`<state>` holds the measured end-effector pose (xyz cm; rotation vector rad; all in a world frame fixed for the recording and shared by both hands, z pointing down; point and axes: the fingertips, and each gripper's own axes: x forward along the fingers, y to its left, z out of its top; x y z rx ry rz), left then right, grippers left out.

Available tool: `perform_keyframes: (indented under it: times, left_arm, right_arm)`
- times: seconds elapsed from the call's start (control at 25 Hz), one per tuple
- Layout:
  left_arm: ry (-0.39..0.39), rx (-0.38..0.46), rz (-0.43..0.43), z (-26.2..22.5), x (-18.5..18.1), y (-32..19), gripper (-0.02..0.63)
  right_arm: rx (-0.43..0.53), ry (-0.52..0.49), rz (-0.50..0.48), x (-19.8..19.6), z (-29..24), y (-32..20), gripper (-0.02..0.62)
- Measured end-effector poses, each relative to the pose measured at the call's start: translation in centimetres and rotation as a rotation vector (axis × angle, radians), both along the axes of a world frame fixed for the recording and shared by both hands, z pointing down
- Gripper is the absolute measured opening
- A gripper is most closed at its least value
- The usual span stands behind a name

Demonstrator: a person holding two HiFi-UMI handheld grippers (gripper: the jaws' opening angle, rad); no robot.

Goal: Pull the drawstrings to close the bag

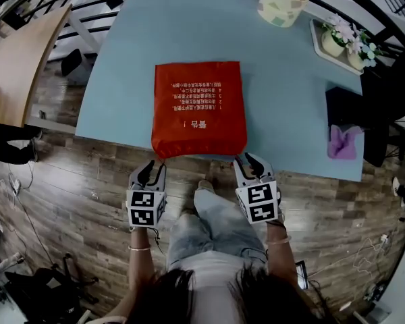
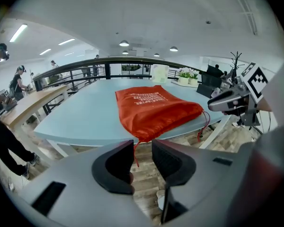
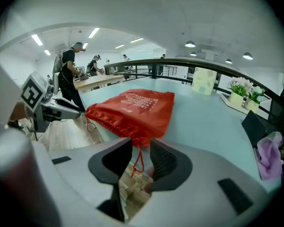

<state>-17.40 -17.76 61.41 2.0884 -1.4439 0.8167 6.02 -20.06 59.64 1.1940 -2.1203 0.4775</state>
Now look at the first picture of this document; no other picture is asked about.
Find wooden side table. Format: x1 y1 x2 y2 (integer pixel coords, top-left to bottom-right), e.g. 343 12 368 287
0 3 74 128

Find cream pot with blue flowers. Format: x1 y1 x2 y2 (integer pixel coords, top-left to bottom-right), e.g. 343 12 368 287
346 40 385 72

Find dark grey trash bin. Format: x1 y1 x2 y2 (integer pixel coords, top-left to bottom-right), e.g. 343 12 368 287
60 48 89 78

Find person's light grey jeans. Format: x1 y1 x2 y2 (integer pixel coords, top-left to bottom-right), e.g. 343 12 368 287
166 180 268 270

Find cream patterned bucket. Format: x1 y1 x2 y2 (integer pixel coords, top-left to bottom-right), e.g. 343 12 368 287
257 0 311 29

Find white cable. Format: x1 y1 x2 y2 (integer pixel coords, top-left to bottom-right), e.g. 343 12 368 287
353 234 392 277

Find person's right forearm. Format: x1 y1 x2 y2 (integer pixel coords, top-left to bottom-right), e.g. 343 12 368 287
264 221 300 287

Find red drawstring bag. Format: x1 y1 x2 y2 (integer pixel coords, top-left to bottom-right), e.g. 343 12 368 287
151 61 250 164

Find person's white shirt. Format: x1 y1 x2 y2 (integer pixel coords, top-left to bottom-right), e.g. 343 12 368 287
167 257 268 324

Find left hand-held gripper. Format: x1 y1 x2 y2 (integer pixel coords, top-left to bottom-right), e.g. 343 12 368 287
126 159 168 229

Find black box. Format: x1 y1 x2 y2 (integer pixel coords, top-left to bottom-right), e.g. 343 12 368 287
325 86 365 128

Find cream pot with pink flowers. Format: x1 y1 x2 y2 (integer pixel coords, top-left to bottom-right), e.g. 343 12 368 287
320 13 359 58

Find purple cloth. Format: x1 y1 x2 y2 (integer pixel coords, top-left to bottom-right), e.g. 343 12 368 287
327 124 365 161

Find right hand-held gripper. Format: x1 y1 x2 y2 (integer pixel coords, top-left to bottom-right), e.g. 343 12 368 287
234 152 281 225

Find white tray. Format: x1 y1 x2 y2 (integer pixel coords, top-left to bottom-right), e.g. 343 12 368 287
309 18 366 77

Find black tablet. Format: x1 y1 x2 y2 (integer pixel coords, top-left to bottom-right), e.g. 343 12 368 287
294 259 308 290

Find person's left forearm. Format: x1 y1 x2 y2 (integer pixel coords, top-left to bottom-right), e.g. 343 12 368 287
126 227 157 285

